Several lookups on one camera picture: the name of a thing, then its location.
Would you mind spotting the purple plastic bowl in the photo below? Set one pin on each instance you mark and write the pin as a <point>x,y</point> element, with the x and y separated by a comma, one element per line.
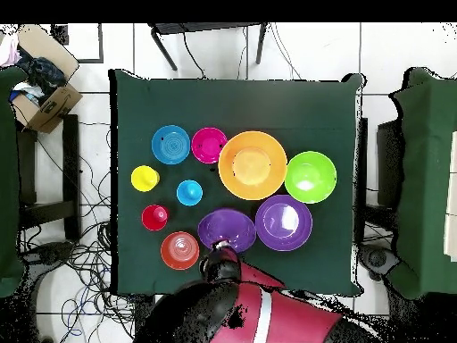
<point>284,221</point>
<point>226,228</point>

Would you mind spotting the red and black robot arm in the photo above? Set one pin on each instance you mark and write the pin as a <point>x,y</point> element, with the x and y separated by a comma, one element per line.
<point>296,321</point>

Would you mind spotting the small red-orange plastic bowl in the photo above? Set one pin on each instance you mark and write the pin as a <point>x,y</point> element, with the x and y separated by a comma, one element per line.
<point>179,250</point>

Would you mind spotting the blue plastic cup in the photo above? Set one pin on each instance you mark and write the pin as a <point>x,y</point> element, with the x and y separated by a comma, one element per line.
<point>189,193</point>

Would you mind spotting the red plastic cup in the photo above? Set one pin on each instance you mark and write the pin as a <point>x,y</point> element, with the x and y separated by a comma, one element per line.
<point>154,218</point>

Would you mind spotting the large orange plastic bowl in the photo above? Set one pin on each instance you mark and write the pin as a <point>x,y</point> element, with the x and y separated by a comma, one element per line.
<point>252,166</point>

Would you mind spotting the black power brick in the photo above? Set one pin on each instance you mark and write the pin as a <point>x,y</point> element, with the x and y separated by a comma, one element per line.
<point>144,309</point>

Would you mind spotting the pink plastic bowl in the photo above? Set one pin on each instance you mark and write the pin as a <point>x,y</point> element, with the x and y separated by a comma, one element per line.
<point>209,144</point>

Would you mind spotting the yellow plastic cup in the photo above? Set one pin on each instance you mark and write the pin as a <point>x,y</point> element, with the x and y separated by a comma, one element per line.
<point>144,178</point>

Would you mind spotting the green plastic bowl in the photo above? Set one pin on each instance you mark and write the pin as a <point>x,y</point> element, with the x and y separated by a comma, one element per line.
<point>310,177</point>

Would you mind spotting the blue plastic bowl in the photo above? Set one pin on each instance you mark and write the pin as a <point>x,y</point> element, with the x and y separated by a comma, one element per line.
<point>170,144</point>

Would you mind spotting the dark green tablecloth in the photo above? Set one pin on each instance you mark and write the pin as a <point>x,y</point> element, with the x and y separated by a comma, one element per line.
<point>232,103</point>

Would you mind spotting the grey round floor foot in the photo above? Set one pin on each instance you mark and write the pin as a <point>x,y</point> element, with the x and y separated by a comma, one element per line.
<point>378,259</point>

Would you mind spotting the black floor device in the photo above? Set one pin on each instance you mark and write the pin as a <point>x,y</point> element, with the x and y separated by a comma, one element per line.
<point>53,252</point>

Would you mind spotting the black stand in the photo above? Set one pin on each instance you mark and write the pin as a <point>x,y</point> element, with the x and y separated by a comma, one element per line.
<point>389,160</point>

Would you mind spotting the cardboard box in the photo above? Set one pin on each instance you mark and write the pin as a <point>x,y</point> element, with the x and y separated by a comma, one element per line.
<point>53,107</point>

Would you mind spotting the green cloth covered table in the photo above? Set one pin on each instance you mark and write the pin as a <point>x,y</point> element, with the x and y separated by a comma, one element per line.
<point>428,178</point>
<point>9,178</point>

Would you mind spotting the white panel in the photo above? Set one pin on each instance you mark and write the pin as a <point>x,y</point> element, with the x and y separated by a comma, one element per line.
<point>452,232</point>

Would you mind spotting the pile of clothes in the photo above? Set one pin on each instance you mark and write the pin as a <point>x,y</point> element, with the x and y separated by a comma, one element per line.
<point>43,75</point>

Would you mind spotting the black metal frame table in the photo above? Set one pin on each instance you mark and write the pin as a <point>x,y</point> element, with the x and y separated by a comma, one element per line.
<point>207,28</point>

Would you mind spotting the black floor frame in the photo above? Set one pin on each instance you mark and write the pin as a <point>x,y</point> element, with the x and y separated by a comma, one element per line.
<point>59,34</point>

